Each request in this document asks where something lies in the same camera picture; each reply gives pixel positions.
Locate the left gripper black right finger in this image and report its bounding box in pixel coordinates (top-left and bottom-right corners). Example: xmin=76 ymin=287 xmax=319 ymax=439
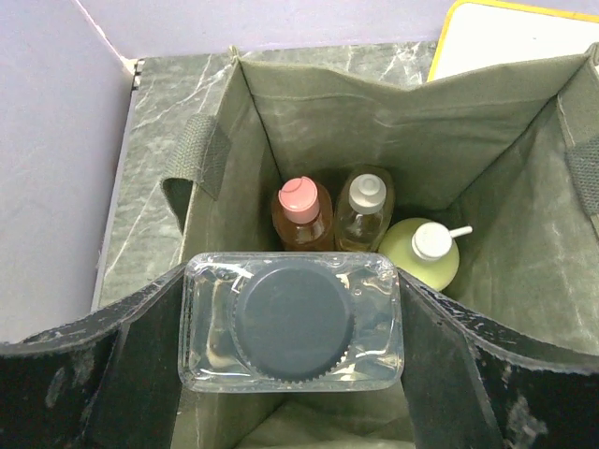
xmin=400 ymin=271 xmax=598 ymax=448

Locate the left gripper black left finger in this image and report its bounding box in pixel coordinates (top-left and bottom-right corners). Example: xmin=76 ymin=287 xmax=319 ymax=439
xmin=1 ymin=265 xmax=184 ymax=448

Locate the yellow pump lotion bottle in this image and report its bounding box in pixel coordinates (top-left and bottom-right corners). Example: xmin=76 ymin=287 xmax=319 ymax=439
xmin=378 ymin=218 xmax=473 ymax=291

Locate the clear bottle yellow label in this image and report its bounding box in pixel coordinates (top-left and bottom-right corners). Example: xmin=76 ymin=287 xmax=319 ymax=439
xmin=178 ymin=252 xmax=404 ymax=394

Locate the amber clear soap bottle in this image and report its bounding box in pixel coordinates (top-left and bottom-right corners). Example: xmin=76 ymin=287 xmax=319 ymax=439
xmin=334 ymin=166 xmax=395 ymax=253

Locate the orange bottle pink cap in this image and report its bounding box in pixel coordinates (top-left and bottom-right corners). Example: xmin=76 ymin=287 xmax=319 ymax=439
xmin=270 ymin=176 xmax=335 ymax=252

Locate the small whiteboard wooden frame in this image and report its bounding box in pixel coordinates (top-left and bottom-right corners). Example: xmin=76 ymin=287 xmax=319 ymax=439
xmin=428 ymin=1 xmax=598 ymax=81

